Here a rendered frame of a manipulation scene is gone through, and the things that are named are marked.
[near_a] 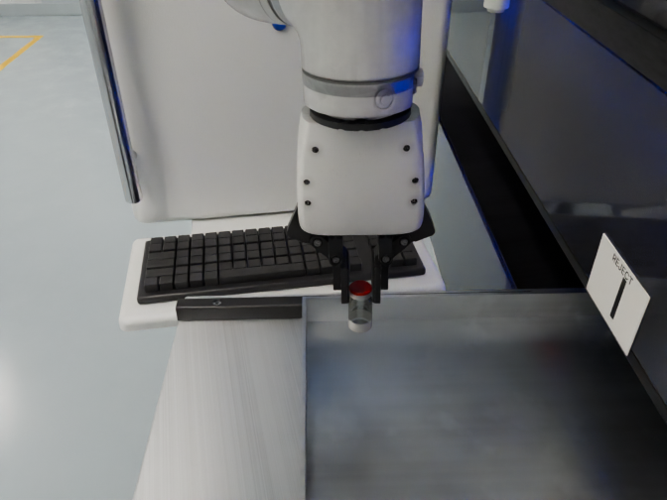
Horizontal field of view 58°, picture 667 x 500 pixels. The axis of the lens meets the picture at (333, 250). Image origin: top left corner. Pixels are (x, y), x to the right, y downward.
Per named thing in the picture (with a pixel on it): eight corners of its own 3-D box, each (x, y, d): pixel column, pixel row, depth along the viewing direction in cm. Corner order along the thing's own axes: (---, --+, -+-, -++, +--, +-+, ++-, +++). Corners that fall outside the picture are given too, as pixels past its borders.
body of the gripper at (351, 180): (424, 76, 47) (417, 202, 53) (294, 79, 48) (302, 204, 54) (436, 110, 41) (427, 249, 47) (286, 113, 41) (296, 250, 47)
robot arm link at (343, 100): (419, 49, 47) (417, 86, 48) (305, 51, 47) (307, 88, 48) (432, 81, 40) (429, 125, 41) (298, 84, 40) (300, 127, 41)
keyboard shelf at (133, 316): (397, 200, 108) (398, 187, 107) (446, 300, 86) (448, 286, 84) (139, 223, 102) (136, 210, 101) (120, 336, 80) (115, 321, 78)
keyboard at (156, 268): (400, 223, 97) (401, 210, 96) (426, 275, 86) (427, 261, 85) (146, 246, 92) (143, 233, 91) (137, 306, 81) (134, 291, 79)
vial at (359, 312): (371, 318, 57) (372, 282, 55) (372, 333, 55) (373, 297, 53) (347, 318, 57) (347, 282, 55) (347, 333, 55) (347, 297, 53)
